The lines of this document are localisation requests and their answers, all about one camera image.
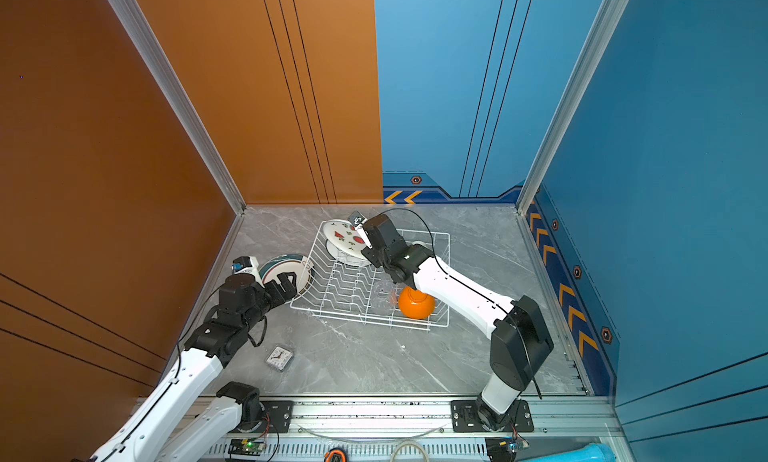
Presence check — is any white wire dish rack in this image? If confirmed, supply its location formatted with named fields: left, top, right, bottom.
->
left=290, top=221, right=451, bottom=331

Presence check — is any watermelon pattern plate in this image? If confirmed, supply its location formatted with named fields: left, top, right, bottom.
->
left=321, top=219, right=366, bottom=258

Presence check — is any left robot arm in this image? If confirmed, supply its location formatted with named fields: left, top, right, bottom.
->
left=90, top=272, right=297, bottom=461

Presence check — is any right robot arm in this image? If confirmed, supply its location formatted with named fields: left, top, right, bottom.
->
left=349, top=211, right=554, bottom=431

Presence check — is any clear glass front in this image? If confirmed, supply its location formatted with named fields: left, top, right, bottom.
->
left=370, top=281, right=400, bottom=317

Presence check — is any orange bowl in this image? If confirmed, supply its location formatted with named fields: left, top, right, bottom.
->
left=397, top=286, right=436, bottom=320

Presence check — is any small white square clock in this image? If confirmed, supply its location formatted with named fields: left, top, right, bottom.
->
left=266, top=346, right=294, bottom=371

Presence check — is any green circuit board left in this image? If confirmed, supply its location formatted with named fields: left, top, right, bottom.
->
left=227, top=438, right=268, bottom=458

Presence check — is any orange black round object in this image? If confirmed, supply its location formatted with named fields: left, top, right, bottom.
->
left=324, top=448, right=347, bottom=462

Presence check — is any circuit board right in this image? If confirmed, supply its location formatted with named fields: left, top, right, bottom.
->
left=485, top=437, right=530, bottom=462

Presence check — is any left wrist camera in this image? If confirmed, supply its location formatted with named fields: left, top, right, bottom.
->
left=231, top=256, right=261, bottom=281

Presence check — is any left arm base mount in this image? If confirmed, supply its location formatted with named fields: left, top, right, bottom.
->
left=229, top=399, right=294, bottom=435

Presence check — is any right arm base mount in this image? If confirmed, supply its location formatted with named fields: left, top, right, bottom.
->
left=450, top=398, right=535, bottom=433

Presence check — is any white cable loop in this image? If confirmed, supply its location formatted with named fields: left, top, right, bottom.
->
left=389, top=439, right=431, bottom=462

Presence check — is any aluminium front rail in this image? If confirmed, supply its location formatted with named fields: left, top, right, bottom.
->
left=264, top=395, right=623, bottom=440

